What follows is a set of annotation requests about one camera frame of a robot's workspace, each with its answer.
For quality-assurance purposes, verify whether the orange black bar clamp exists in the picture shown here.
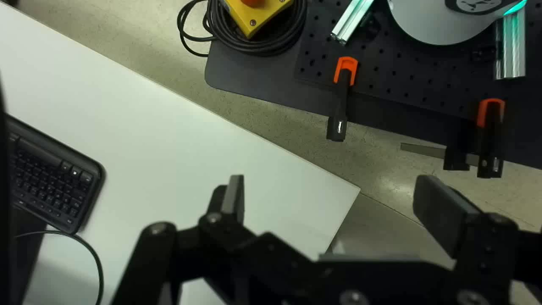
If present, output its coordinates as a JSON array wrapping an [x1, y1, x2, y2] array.
[[326, 55, 361, 142], [400, 96, 509, 179]]

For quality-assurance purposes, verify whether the yellow device with black cable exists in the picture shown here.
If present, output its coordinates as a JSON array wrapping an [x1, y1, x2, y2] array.
[[177, 0, 311, 57]]

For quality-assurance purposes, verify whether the long aluminium extrusion profile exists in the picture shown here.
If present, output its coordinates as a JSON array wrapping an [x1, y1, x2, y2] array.
[[494, 8, 529, 81]]

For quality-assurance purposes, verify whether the black computer keyboard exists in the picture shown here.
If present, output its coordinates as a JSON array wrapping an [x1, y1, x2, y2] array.
[[6, 114, 107, 233]]

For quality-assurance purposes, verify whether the black pegboard panel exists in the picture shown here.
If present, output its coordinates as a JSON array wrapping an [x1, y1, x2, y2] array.
[[204, 35, 542, 170]]

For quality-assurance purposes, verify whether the short aluminium extrusion profile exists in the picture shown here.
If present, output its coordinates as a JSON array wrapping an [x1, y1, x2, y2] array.
[[329, 0, 378, 45]]

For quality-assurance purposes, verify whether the grey round robot base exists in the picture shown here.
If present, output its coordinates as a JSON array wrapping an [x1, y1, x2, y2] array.
[[387, 0, 531, 47]]

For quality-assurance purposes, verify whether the thin black keyboard cable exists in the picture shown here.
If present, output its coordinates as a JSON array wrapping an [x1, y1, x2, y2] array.
[[16, 226, 107, 305]]

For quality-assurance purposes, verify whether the black perforated mounting board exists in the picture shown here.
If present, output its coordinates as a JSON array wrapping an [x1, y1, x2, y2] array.
[[295, 0, 542, 123]]

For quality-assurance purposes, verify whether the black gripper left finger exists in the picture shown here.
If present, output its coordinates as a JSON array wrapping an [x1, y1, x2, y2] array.
[[112, 174, 319, 305]]

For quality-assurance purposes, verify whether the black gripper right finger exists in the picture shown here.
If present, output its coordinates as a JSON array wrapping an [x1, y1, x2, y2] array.
[[414, 174, 542, 305]]

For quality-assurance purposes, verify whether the yellow emergency stop box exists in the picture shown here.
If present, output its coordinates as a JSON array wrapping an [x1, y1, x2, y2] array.
[[223, 0, 297, 40]]

